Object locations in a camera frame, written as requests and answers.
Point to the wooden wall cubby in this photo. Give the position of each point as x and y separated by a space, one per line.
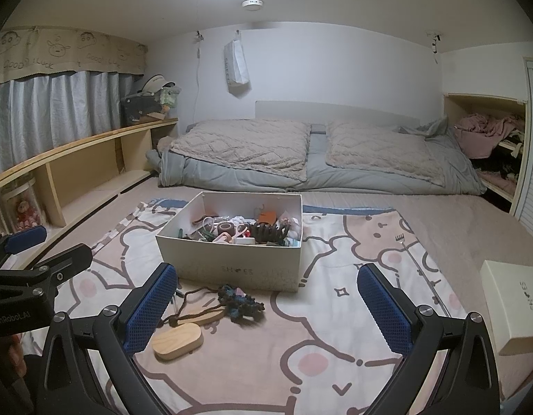
454 108

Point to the white paper bag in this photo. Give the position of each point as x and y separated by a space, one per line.
236 67

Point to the beige quilted blanket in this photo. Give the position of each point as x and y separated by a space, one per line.
240 147
379 151

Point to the beige cartoon valance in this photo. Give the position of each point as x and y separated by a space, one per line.
63 54

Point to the white louvered door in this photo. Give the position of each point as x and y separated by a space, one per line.
532 151

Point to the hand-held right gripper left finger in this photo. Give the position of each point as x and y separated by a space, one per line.
150 311

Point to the white smoke detector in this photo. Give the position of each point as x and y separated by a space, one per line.
252 3

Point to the white headboard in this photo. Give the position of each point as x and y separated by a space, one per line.
335 114

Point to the orange leather tag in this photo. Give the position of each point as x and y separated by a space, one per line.
267 216

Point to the white shoe box lid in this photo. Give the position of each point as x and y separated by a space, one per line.
515 302

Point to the black bag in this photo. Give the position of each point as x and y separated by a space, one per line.
139 110

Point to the pink hair clip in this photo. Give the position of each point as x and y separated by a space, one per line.
225 237

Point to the brown tape roll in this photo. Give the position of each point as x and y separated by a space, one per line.
225 227

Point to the red dressed doll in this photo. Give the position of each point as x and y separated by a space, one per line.
25 215

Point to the pale green plush toy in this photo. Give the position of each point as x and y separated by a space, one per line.
170 97

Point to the cartoon printed blanket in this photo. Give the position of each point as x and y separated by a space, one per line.
318 333

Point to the pile of pink clothes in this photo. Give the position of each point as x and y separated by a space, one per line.
482 136

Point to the blue brown knitted scrunchie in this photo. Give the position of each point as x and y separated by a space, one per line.
239 302

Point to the white cap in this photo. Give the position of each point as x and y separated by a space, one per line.
156 83

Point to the grey curtain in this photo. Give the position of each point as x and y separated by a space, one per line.
54 112

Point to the grey pillow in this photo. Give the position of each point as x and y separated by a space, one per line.
318 129

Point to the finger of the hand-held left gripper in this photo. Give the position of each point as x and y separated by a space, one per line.
59 266
26 237

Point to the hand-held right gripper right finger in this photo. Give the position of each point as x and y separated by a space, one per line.
385 311

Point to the oval wooden case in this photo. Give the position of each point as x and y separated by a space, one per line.
178 341

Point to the metal back scratcher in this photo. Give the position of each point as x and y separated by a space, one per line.
400 238

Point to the long wooden shelf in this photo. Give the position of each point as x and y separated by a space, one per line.
76 168

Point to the white cardboard shoe box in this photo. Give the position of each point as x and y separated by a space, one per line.
214 263

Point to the grey duvet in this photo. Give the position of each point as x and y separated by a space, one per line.
232 177

